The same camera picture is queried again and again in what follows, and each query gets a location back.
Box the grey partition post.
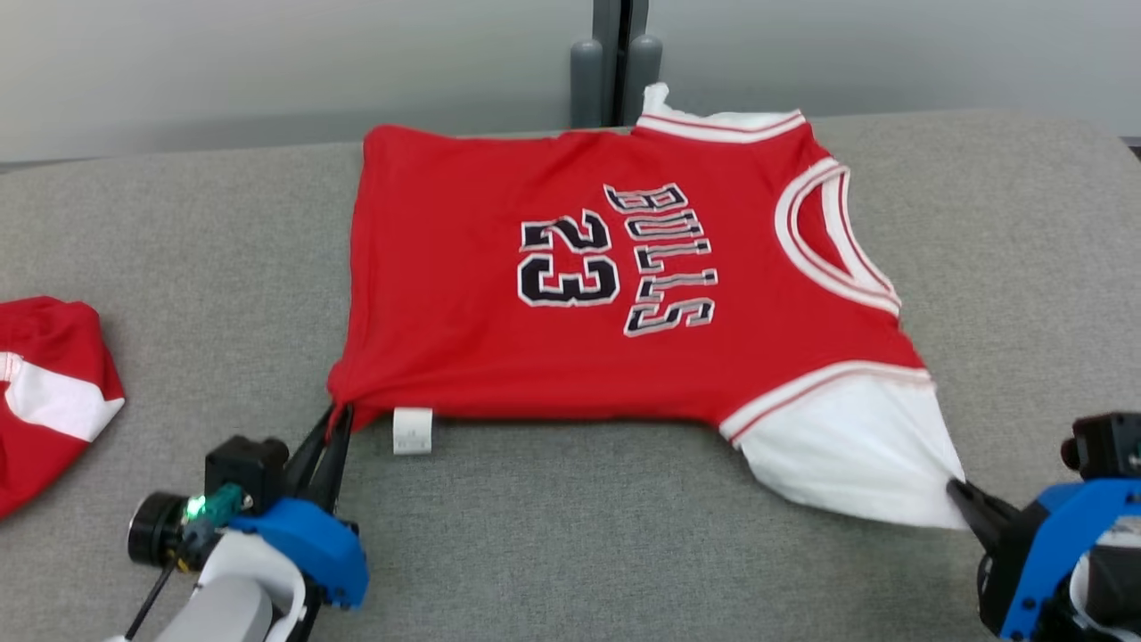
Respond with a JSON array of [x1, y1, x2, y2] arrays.
[[570, 0, 665, 128]]

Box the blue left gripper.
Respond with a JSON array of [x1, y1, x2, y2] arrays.
[[228, 404, 370, 612]]

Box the red white basketball shorts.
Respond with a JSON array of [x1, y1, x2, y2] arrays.
[[0, 297, 126, 518]]

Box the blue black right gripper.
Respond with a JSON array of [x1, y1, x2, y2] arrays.
[[946, 478, 1141, 642]]

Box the red Bulls basketball jersey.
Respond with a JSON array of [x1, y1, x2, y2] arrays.
[[327, 82, 968, 531]]

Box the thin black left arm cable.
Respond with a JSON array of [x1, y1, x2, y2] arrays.
[[123, 557, 177, 641]]

